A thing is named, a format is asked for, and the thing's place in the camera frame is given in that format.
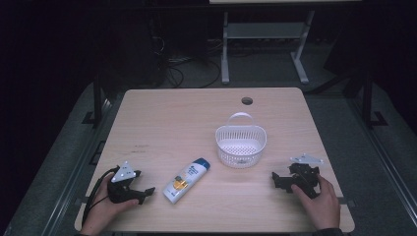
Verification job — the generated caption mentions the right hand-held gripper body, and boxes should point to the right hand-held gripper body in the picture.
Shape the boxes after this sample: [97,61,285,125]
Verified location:
[287,152,325,200]

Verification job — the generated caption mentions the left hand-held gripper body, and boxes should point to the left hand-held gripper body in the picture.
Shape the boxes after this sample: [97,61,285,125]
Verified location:
[106,159,143,205]

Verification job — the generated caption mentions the white shampoo bottle blue cap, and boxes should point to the white shampoo bottle blue cap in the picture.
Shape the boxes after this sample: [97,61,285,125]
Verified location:
[162,157,211,205]

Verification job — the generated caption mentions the white plastic basket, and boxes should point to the white plastic basket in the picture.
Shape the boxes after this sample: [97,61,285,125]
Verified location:
[214,111,268,170]

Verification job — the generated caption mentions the person's left hand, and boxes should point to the person's left hand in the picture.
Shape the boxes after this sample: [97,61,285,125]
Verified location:
[80,174,141,236]

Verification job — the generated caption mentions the person's right hand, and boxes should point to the person's right hand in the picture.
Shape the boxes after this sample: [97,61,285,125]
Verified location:
[290,174,341,231]

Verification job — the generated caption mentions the grey metal stand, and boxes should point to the grey metal stand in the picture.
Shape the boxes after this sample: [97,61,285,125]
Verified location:
[220,9,316,86]

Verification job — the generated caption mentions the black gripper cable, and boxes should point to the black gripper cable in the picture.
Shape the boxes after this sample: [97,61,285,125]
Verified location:
[81,165,120,227]

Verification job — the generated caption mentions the black metal post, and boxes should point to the black metal post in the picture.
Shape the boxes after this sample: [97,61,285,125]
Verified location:
[81,73,110,130]
[359,73,389,130]

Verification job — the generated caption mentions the black floor cables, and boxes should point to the black floor cables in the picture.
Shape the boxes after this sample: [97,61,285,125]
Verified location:
[150,34,222,89]

